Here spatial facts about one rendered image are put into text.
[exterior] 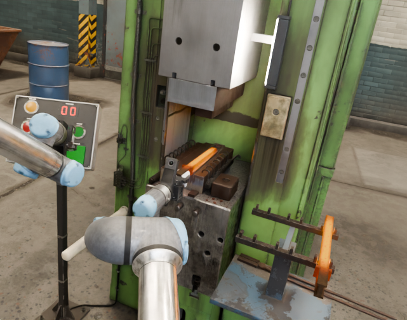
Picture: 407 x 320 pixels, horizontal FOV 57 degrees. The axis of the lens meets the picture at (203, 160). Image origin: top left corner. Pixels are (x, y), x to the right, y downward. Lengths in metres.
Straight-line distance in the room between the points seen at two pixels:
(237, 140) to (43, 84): 4.44
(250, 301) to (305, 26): 1.00
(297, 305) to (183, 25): 1.09
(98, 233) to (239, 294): 0.67
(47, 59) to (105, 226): 5.15
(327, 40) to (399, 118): 6.20
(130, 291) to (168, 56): 1.34
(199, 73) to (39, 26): 8.06
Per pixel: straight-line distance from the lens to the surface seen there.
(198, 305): 1.80
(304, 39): 1.48
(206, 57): 1.42
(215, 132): 1.98
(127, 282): 2.22
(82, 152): 1.61
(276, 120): 1.50
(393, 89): 7.50
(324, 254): 1.24
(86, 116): 1.65
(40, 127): 1.18
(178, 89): 1.48
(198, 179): 1.54
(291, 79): 1.49
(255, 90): 1.87
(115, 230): 0.89
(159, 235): 0.88
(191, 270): 1.69
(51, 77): 6.00
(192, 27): 1.44
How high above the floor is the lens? 1.62
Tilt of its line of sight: 22 degrees down
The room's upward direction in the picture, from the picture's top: 8 degrees clockwise
